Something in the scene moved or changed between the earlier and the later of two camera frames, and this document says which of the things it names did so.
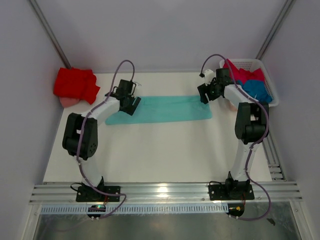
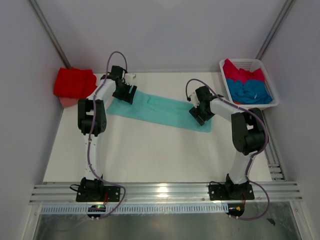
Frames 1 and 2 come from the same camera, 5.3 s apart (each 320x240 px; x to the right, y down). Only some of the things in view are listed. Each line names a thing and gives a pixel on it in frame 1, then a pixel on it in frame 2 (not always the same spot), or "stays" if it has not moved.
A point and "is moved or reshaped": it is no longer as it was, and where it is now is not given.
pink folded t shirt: (68, 101) stays
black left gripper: (135, 102) to (127, 97)
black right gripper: (203, 89) to (195, 112)
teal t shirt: (162, 109) is moved or reshaped
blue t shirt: (257, 89) stays
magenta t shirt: (242, 75) stays
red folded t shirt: (73, 83) stays
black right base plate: (231, 190) stays
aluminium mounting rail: (65, 193) stays
